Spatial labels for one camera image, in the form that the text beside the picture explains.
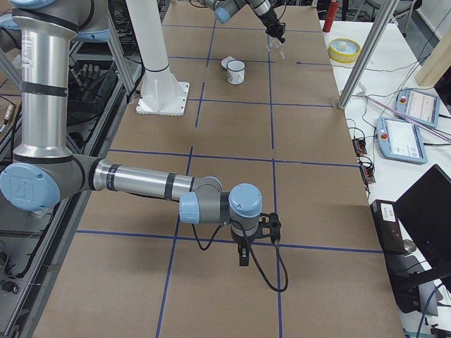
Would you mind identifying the aluminium frame post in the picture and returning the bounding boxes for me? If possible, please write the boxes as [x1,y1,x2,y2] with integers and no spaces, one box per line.
[337,0,400,110]

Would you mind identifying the red bottle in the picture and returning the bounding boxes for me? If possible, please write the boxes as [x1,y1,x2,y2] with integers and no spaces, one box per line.
[322,0,340,32]

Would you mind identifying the white enamel mug blue rim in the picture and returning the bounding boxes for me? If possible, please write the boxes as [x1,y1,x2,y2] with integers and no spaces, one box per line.
[226,60,246,85]

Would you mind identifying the black box with label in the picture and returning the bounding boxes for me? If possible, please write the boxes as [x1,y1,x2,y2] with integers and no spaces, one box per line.
[370,199,417,255]

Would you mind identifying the orange black connector board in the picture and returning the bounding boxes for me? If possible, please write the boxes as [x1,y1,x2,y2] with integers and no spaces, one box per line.
[352,138,367,157]

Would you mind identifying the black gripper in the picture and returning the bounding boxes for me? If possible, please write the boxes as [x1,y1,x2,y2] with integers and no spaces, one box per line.
[230,225,263,266]
[265,22,285,39]

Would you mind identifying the black monitor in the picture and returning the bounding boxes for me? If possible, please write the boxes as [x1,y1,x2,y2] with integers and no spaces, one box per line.
[395,164,451,267]

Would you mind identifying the yellow tape roll with dish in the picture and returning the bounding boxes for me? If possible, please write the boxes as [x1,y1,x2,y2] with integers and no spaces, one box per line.
[328,38,362,64]

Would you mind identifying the teach pendant tablet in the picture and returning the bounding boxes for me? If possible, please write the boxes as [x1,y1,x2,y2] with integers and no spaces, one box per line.
[395,88,440,128]
[376,117,428,164]

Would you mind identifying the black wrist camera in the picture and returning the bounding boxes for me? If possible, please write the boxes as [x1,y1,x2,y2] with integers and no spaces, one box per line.
[258,212,281,246]

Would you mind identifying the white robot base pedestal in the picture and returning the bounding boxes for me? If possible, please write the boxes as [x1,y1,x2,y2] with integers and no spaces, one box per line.
[126,1,190,116]

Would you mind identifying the near teach pendant tablet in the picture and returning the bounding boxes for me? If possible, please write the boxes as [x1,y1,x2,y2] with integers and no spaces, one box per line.
[376,117,428,164]

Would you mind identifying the white ceramic lid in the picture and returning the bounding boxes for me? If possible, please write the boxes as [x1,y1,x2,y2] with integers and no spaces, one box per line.
[221,56,235,70]

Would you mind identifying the far teach pendant tablet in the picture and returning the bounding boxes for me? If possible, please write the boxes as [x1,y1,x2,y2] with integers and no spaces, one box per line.
[395,88,440,128]

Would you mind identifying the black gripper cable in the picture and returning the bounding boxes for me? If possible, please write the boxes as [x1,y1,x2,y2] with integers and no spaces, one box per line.
[192,221,290,292]

